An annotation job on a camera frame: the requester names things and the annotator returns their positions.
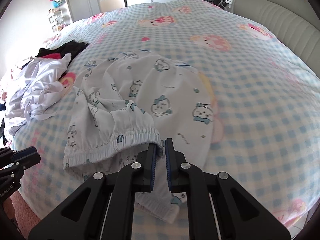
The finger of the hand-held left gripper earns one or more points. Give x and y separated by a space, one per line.
27 161
25 152

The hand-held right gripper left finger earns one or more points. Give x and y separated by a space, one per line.
152 170

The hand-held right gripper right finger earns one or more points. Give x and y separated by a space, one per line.
168 165

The white cartoon print pajama pants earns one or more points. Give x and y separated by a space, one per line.
162 92

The white satin garment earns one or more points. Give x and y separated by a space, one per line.
32 80

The hot pink cloth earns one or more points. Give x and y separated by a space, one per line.
53 55

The checkered cartoon print blanket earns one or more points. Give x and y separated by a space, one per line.
250 92

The black garment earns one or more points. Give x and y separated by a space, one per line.
68 48

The white shelf rack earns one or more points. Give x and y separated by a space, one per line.
56 20

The grey door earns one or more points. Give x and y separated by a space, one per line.
80 0

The white charger plug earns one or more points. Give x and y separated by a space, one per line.
226 1

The grey padded headboard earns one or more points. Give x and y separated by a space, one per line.
275 12

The red and blue wall plush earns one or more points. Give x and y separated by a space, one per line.
56 0

